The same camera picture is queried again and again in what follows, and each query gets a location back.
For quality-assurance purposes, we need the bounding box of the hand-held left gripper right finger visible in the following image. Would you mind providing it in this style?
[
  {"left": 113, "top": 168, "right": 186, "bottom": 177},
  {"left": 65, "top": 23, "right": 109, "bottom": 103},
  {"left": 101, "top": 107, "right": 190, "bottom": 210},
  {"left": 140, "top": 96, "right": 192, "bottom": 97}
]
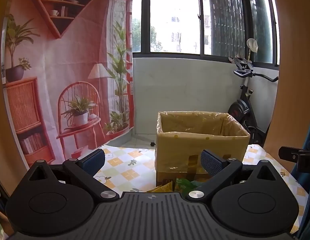
[{"left": 186, "top": 149, "right": 279, "bottom": 202}]

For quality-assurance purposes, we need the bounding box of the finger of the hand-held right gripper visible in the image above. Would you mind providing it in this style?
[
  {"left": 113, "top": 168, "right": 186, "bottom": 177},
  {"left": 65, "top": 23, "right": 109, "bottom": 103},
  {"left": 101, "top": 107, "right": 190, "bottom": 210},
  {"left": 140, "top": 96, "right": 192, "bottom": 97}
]
[{"left": 279, "top": 146, "right": 310, "bottom": 173}]

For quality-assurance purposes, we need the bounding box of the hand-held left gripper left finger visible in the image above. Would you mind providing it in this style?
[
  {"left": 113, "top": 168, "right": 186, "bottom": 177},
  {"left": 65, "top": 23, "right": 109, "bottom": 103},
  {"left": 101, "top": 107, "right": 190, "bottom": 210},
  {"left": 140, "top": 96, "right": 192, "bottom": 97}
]
[{"left": 27, "top": 149, "right": 120, "bottom": 202}]

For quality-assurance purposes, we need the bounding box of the cardboard box with plastic liner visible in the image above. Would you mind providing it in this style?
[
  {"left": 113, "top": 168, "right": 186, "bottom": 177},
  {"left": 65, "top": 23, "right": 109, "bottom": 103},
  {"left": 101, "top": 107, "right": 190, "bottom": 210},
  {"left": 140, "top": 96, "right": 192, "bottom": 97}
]
[{"left": 155, "top": 110, "right": 250, "bottom": 188}]

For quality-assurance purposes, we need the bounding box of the yellow snack packet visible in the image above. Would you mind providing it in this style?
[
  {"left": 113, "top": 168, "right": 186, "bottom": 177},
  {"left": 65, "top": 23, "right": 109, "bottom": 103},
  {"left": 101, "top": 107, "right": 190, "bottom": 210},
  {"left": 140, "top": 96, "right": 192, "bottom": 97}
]
[{"left": 152, "top": 180, "right": 173, "bottom": 193}]

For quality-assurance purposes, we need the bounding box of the green snack packet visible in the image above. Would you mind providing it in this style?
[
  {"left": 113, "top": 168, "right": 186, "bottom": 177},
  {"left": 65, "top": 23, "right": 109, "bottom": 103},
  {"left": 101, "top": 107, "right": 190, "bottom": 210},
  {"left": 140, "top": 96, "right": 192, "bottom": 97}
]
[{"left": 175, "top": 177, "right": 203, "bottom": 193}]

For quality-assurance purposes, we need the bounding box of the wooden board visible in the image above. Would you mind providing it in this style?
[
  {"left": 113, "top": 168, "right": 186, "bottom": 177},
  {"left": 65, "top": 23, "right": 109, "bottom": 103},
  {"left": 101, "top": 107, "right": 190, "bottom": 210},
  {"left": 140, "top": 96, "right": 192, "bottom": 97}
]
[
  {"left": 264, "top": 0, "right": 310, "bottom": 150},
  {"left": 0, "top": 0, "right": 28, "bottom": 198}
]

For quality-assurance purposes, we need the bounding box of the black exercise bike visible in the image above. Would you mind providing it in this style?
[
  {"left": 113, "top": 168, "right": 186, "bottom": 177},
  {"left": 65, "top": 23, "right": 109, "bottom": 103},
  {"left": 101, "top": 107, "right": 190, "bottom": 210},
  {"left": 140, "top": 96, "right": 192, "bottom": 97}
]
[{"left": 226, "top": 56, "right": 279, "bottom": 148}]

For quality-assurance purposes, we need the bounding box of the printed room scene backdrop cloth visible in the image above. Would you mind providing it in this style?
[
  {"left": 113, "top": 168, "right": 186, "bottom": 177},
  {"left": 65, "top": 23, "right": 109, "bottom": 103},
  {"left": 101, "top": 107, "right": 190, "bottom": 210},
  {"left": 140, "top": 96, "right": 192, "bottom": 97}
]
[{"left": 1, "top": 0, "right": 135, "bottom": 169}]

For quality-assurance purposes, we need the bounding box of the black framed window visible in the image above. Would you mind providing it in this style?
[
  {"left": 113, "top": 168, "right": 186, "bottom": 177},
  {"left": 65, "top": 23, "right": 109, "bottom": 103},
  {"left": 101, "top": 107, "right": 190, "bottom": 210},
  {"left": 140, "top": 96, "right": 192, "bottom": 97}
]
[{"left": 131, "top": 0, "right": 280, "bottom": 68}]

